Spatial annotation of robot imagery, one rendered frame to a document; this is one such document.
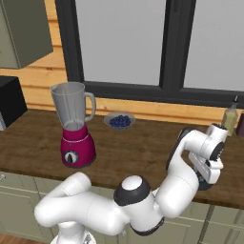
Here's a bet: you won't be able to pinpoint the grey-green cupboard door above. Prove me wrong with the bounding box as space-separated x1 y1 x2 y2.
0 186 44 240
165 203 244 244

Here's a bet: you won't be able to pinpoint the black microwave oven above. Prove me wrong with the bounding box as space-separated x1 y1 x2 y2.
0 74 29 132

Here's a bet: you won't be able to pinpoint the blueberries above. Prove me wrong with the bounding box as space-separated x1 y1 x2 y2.
109 114 132 129

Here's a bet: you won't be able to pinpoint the grey-green wall cupboard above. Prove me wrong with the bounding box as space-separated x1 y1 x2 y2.
0 0 54 70

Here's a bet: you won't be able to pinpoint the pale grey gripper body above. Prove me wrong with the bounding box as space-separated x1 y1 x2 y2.
189 152 223 186

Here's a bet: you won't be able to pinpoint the dark red jar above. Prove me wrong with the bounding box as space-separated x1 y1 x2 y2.
236 112 244 138

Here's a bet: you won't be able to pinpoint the dark window frame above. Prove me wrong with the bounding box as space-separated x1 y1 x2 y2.
54 0 244 110

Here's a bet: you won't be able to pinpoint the grey bowl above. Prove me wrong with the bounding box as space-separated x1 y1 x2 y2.
103 111 137 132

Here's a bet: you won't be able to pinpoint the magenta blender with clear jug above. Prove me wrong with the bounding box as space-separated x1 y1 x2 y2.
50 81 97 169

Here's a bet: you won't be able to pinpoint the grey-green drawer front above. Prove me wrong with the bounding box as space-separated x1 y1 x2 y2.
0 171 41 195

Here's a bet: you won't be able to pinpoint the olive oil bottle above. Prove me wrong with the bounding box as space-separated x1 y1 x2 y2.
221 95 239 137

